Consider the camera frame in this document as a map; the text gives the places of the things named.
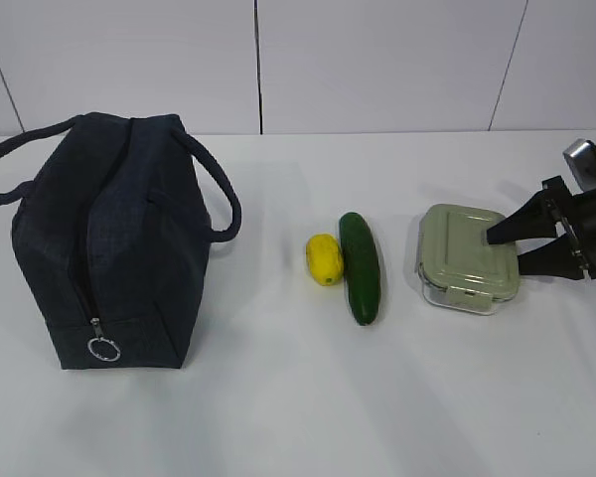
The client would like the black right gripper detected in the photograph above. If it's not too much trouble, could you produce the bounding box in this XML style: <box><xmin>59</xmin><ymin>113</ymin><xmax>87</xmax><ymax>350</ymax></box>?
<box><xmin>486</xmin><ymin>176</ymin><xmax>596</xmax><ymax>279</ymax></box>

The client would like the glass container green lid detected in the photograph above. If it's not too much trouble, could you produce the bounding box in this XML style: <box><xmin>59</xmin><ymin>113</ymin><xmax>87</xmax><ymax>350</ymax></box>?
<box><xmin>416</xmin><ymin>204</ymin><xmax>521</xmax><ymax>315</ymax></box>

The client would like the navy insulated lunch bag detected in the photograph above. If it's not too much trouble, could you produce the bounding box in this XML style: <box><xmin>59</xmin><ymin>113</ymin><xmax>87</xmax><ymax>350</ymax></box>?
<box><xmin>0</xmin><ymin>112</ymin><xmax>242</xmax><ymax>370</ymax></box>

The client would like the yellow lemon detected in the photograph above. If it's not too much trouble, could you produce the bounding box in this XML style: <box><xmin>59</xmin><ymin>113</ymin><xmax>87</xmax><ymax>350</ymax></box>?
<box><xmin>306</xmin><ymin>234</ymin><xmax>344</xmax><ymax>286</ymax></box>

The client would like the green cucumber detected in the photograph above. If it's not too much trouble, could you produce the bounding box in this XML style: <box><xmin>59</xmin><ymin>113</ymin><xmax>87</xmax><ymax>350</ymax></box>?
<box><xmin>339</xmin><ymin>212</ymin><xmax>381</xmax><ymax>326</ymax></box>

